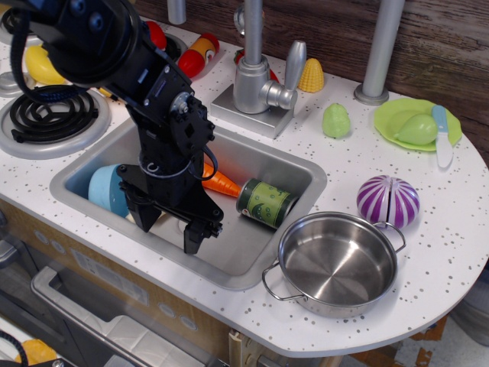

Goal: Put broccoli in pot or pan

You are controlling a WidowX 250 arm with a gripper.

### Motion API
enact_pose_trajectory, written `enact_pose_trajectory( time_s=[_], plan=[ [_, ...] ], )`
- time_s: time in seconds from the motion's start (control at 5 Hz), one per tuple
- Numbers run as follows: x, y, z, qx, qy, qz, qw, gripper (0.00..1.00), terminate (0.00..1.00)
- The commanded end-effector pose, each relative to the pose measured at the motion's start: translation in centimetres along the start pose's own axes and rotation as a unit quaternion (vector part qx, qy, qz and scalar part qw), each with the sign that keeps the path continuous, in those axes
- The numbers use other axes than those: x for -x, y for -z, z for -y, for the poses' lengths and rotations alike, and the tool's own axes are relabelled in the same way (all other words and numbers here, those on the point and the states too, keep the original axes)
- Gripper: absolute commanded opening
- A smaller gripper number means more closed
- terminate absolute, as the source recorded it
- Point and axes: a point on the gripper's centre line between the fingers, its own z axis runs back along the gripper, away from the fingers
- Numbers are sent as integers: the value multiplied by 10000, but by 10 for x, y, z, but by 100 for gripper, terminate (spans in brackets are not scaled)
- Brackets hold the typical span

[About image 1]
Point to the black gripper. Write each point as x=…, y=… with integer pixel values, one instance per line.
x=181, y=196

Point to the light green toy broccoli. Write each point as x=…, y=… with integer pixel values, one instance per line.
x=336, y=122

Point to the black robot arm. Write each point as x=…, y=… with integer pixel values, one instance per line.
x=105, y=44

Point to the stainless steel pot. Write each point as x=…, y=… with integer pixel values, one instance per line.
x=338, y=265

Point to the cream toy jug bottle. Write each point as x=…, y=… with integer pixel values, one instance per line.
x=163, y=217

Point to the orange toy carrot in sink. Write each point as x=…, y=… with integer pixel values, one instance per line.
x=218, y=182

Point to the light blue toy bowl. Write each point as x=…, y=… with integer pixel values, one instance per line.
x=105, y=191

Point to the silver toy sink basin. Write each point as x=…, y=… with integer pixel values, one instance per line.
x=236, y=258

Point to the green toy pea can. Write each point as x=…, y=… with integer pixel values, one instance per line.
x=265, y=203

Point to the silver toy faucet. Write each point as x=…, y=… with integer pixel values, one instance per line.
x=255, y=101

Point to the red toy ketchup bottle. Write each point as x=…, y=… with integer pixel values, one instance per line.
x=195, y=59

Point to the black front stove burner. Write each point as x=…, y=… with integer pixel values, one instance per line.
x=34, y=131

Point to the black stove burner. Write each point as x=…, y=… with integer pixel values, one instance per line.
x=175, y=47
x=34, y=131
x=8, y=24

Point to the black middle stove burner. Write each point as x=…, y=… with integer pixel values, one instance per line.
x=175, y=47

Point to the red toy chili pepper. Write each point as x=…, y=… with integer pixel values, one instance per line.
x=238, y=55

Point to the yellow toy corn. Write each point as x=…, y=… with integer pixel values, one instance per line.
x=312, y=79

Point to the yellow toy banana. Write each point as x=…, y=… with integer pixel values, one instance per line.
x=40, y=67

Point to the silver stove knob front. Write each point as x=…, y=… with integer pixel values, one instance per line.
x=9, y=87

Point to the grey left support pole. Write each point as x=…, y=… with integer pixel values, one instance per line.
x=176, y=11

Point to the grey support pole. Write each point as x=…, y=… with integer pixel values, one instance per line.
x=372, y=91
x=176, y=11

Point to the purple white toy onion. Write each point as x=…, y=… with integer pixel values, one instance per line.
x=388, y=199

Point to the lime green toy plate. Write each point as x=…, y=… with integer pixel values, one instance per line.
x=389, y=118

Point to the black back stove burner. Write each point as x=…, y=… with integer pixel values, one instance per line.
x=8, y=24

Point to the light green toy pear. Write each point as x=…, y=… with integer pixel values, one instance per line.
x=419, y=129

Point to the blue white toy knife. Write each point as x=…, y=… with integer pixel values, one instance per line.
x=444, y=149

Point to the grey right support pole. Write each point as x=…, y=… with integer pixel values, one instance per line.
x=372, y=91

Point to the grey oven door handle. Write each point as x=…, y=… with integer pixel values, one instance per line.
x=84, y=306

